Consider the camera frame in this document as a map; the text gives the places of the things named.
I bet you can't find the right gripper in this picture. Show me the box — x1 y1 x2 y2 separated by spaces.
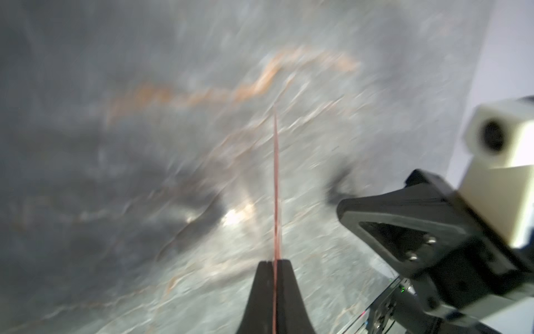
337 169 533 325

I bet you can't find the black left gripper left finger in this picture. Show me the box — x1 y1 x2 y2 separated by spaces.
236 261 274 334

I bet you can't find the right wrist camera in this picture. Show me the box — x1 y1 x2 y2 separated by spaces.
458 97 533 249

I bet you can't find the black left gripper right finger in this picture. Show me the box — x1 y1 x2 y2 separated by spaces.
275 260 315 334

